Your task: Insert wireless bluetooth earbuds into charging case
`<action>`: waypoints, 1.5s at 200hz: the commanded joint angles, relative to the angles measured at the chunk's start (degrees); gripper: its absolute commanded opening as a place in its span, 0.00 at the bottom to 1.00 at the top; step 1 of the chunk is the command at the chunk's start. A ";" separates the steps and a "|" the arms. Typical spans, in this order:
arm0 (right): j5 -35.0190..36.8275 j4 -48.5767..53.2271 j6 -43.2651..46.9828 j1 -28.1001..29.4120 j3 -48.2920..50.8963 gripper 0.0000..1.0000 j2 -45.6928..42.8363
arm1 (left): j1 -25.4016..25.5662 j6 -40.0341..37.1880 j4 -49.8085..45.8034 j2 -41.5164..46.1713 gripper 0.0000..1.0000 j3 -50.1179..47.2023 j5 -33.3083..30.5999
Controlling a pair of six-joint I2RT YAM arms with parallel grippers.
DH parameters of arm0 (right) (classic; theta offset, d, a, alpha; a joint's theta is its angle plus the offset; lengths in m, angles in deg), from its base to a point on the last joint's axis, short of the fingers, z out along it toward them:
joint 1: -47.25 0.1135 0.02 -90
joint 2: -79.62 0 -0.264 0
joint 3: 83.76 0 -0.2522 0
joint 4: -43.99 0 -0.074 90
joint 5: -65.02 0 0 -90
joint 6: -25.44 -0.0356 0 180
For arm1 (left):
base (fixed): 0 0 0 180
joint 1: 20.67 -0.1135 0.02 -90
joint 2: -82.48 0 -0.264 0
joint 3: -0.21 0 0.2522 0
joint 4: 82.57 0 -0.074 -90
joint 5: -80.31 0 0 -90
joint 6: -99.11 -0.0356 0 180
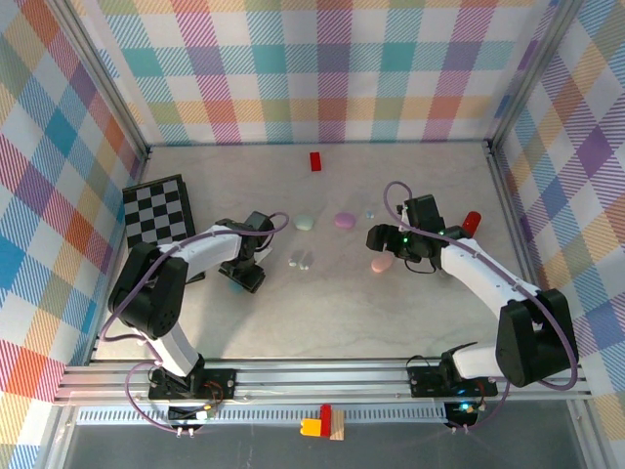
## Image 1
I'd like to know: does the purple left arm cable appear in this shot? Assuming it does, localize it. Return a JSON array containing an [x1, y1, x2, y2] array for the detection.
[[101, 210, 290, 436]]

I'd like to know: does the aluminium frame post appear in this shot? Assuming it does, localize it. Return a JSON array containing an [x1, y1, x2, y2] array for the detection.
[[486, 0, 586, 148], [46, 0, 153, 165]]

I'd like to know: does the black controller board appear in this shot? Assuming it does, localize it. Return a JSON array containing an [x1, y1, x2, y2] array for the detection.
[[442, 399, 484, 435], [167, 404, 220, 437]]

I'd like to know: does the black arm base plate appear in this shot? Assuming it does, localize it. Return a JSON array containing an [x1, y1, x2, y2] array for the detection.
[[406, 355, 499, 398], [147, 366, 238, 403]]

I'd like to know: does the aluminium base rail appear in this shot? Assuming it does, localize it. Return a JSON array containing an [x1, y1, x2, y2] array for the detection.
[[52, 355, 592, 407]]

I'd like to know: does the aluminium side rail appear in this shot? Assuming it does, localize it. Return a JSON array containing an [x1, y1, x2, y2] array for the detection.
[[485, 140, 595, 392], [86, 146, 153, 367]]

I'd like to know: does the white slotted cable duct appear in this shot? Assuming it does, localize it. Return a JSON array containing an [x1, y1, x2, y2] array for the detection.
[[75, 407, 450, 425]]

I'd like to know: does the black white chessboard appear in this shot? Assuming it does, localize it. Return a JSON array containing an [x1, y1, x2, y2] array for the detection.
[[120, 174, 206, 285]]

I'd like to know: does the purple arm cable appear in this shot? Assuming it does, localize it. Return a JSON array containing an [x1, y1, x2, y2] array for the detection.
[[384, 181, 586, 436], [101, 210, 290, 436]]

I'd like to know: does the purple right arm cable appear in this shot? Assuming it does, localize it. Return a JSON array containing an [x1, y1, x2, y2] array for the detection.
[[384, 181, 586, 436]]

